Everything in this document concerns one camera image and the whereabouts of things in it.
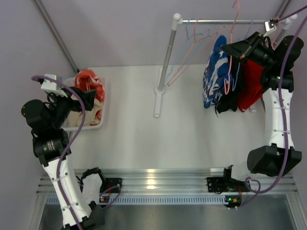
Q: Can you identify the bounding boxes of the orange white patterned trousers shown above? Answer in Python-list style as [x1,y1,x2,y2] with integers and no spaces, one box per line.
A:
[73,69,106,120]

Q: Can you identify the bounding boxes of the beige drawstring trousers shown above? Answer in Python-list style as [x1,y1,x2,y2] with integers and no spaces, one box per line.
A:
[67,99,103,127]

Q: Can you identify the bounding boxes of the pink wire hanger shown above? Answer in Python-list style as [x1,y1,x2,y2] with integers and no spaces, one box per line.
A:
[167,18,220,87]

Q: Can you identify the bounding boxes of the blue patterned trousers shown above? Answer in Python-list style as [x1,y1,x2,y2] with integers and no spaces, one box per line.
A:
[202,35,233,109]

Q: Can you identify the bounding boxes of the blue wire hanger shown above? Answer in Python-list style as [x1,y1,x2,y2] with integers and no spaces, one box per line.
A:
[164,18,212,87]

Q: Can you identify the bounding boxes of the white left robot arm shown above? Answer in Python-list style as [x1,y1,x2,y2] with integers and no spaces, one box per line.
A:
[21,87,106,230]

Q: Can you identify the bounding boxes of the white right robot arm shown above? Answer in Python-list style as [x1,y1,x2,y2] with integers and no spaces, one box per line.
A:
[222,32,304,183]

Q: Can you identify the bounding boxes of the red trousers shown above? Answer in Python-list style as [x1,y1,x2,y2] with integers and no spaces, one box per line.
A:
[237,60,263,112]

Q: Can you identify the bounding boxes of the blue hanger with black trousers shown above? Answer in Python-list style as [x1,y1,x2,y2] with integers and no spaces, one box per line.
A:
[231,19,255,91]

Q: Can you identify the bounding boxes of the white plastic basket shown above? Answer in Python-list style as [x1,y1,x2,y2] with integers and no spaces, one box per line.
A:
[62,77,106,132]

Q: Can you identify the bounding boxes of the white clothes rack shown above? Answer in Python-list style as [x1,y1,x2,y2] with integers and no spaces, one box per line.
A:
[153,13,297,118]

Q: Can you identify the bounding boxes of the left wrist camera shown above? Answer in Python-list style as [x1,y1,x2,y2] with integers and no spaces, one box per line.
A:
[41,74,68,97]

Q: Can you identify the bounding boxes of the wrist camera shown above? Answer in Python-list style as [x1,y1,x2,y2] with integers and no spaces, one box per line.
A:
[41,74,68,97]
[263,18,279,37]

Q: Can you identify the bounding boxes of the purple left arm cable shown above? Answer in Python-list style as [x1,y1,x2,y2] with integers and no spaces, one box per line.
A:
[31,74,122,230]

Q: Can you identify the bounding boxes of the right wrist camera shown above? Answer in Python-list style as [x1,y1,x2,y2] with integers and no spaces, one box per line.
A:
[263,18,279,37]

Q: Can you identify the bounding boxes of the black drawstring trousers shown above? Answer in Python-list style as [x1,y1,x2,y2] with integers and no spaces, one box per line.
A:
[215,57,243,115]

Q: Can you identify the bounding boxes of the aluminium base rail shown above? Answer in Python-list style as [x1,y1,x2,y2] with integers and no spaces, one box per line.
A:
[36,168,298,195]

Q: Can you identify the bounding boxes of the grey slotted cable duct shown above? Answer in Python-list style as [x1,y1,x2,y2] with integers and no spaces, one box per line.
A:
[45,194,231,206]

